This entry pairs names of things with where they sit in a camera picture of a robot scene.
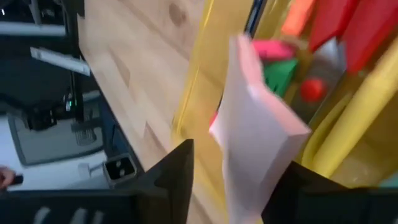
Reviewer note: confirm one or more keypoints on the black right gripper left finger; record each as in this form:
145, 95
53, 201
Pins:
171, 180

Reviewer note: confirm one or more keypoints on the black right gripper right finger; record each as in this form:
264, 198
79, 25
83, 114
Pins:
304, 199

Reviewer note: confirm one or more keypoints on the pink sticky note pad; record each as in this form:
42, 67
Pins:
258, 140

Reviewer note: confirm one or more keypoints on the yellow pencil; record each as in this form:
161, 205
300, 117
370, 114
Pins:
357, 118

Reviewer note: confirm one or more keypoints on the yellow transparent pencil case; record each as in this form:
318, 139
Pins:
211, 77

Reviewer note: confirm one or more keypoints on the small pink eraser cap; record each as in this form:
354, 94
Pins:
273, 49

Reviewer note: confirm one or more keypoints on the red rectangular eraser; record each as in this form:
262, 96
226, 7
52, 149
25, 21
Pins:
298, 17

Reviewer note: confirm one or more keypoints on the person's hand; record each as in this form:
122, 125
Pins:
6, 177

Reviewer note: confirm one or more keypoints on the black aluminium table frame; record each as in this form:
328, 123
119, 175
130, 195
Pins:
77, 93

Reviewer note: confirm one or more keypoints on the silver metal bracket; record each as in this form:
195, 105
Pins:
60, 60

